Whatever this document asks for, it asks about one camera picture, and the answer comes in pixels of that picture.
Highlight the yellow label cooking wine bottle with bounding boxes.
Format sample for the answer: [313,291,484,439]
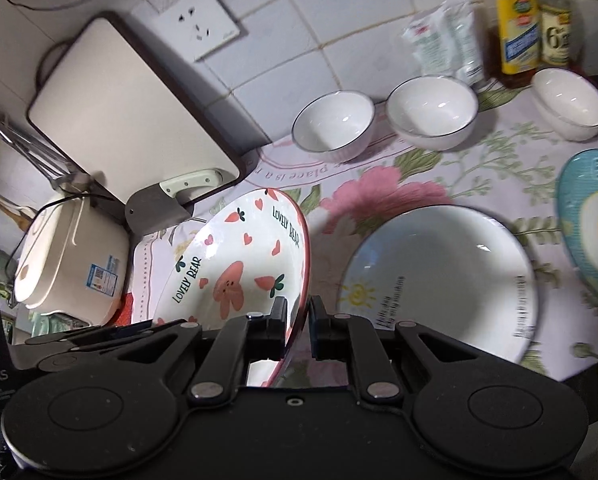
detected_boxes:
[476,0,542,88]

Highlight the white electric cooking pot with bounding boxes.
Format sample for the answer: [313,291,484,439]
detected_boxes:
[14,197,132,328]

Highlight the white cutting board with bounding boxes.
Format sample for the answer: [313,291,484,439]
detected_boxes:
[26,11,245,211]

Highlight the floral tablecloth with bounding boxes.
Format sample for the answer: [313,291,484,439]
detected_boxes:
[129,67,598,386]

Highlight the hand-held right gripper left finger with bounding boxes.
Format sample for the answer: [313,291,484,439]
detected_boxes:
[104,296,288,408]

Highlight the blue egg print plate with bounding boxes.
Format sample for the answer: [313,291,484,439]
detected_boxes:
[556,149,598,311]

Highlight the pink bear print plate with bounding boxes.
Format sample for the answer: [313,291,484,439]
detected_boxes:
[151,187,311,388]

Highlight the white bowl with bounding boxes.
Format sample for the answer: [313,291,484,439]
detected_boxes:
[530,67,598,142]
[291,90,376,163]
[385,75,480,152]

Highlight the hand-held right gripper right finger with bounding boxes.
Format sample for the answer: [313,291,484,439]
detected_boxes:
[306,296,485,406]

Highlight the white handled cleaver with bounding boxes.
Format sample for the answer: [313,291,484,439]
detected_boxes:
[125,167,225,235]

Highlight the white sun print plate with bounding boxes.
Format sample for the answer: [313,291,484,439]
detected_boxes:
[336,205,539,366]

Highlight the metal kitchen tongs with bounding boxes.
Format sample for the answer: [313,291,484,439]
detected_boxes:
[0,102,97,196]

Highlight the wooden utensil handle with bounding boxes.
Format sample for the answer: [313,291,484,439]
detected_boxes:
[0,185,36,222]

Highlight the white wall socket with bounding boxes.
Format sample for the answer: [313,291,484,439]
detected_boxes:
[156,0,242,63]

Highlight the clear vinegar bottle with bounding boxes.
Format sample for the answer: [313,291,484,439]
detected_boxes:
[538,0,577,68]

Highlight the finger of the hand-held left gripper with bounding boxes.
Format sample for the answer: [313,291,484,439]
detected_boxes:
[24,319,156,347]
[38,337,147,372]

